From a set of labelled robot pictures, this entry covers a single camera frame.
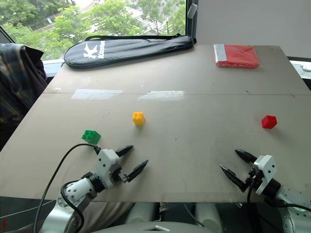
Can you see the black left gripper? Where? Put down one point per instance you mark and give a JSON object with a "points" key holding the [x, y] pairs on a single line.
{"points": [[116, 174]]}

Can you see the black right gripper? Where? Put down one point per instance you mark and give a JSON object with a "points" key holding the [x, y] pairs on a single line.
{"points": [[254, 178]]}

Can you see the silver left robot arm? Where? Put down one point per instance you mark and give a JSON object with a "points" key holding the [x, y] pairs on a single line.
{"points": [[70, 204]]}

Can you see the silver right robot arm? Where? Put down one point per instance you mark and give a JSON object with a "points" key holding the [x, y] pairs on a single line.
{"points": [[289, 206]]}

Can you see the yellow toy brick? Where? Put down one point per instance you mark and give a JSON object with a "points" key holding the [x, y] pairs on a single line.
{"points": [[138, 118]]}

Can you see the green toy brick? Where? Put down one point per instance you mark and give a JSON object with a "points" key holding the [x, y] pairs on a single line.
{"points": [[91, 136]]}

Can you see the red toy brick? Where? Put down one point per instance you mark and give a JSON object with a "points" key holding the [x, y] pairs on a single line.
{"points": [[269, 121]]}

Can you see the silver robot torso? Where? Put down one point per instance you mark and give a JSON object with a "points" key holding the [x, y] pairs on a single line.
{"points": [[155, 218]]}

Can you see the red packaged cloth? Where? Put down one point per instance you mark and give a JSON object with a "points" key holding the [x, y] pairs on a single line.
{"points": [[236, 56]]}

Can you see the black racket bag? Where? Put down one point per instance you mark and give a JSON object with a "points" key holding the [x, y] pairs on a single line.
{"points": [[126, 49]]}

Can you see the white round object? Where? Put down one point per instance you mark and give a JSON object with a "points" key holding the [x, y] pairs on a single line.
{"points": [[305, 67]]}

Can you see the plaid jacket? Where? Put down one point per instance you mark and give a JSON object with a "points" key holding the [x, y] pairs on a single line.
{"points": [[18, 85]]}

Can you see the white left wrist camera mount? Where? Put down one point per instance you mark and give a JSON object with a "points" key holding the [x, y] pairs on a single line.
{"points": [[106, 168]]}

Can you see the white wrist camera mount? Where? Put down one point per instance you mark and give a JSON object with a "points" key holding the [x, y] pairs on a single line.
{"points": [[106, 168], [264, 172]]}

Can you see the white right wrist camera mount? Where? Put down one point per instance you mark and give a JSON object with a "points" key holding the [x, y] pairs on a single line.
{"points": [[264, 172]]}

